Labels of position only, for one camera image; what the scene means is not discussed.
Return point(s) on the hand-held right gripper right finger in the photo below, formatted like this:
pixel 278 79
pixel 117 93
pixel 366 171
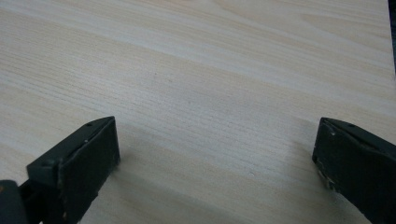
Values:
pixel 358 165

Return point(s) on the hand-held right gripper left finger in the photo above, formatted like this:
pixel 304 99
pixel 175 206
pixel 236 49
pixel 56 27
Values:
pixel 81 165

